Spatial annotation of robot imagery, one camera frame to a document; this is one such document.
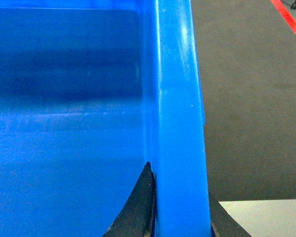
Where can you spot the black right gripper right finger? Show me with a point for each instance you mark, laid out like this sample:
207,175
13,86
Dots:
223,225

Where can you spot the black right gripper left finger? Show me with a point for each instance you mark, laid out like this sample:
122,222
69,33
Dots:
137,217

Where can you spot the large blue plastic crate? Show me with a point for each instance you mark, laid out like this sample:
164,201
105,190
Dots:
91,91

